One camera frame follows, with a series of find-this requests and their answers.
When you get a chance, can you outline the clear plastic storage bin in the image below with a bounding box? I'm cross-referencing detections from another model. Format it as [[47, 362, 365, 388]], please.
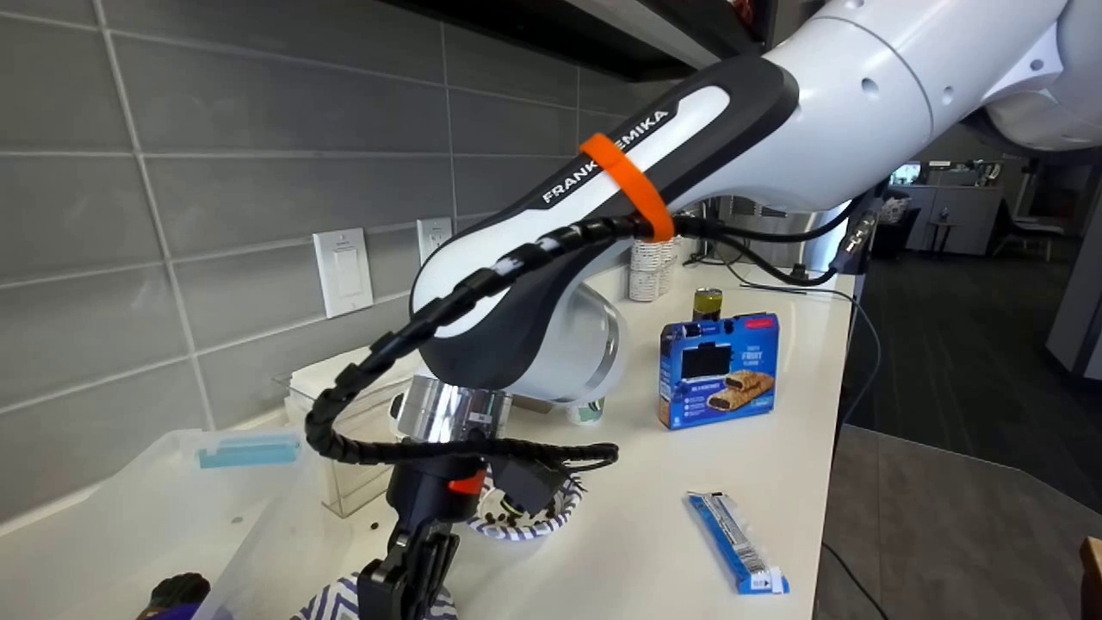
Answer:
[[0, 429, 331, 620]]

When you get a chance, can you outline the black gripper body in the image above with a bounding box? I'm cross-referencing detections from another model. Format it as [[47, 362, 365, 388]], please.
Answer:
[[385, 456, 485, 600]]

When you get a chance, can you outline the blue white patterned bowl right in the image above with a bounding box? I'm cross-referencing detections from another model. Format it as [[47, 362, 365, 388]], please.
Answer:
[[470, 474, 584, 543]]

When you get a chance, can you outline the stack of paper cups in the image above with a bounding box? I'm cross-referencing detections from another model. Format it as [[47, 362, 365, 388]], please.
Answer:
[[627, 242, 675, 303]]

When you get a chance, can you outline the yellow tin can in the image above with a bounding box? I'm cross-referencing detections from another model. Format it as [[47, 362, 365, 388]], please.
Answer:
[[692, 290, 723, 320]]

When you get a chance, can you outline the white wall outlet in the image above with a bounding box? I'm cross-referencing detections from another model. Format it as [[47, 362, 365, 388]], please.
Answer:
[[312, 228, 371, 316]]

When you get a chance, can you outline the black cable conduit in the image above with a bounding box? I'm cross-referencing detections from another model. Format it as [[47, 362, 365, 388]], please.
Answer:
[[302, 208, 853, 474]]

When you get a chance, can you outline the white light switch plate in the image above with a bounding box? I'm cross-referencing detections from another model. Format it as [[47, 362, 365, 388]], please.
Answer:
[[416, 216, 451, 262]]

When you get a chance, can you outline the blue snack box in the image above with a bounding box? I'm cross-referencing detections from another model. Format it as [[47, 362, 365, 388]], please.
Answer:
[[658, 313, 778, 429]]

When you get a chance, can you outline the blue white patterned bowl left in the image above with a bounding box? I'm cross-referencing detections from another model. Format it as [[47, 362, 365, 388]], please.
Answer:
[[291, 574, 458, 620]]

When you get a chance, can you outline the patterned paper cup far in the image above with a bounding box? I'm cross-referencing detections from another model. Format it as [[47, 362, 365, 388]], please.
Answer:
[[572, 399, 607, 427]]

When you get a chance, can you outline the blue white patterned bowl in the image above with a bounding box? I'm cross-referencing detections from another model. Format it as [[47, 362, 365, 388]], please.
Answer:
[[470, 474, 584, 543], [291, 574, 458, 620]]

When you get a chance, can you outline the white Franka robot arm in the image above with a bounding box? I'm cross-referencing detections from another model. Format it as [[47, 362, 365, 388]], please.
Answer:
[[368, 0, 1102, 399]]

